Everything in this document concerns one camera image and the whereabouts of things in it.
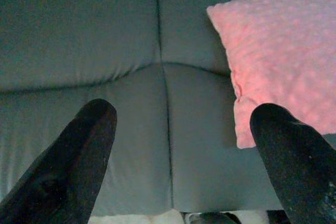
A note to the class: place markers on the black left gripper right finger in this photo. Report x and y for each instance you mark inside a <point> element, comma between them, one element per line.
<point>296,166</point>

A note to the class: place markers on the pink dotted pillow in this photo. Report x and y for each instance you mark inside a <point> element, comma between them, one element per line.
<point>283,51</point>

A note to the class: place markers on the dark green leather sofa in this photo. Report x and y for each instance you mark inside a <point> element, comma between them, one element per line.
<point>78,37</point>

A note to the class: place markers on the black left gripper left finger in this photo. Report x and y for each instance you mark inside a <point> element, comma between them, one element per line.
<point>63,166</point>

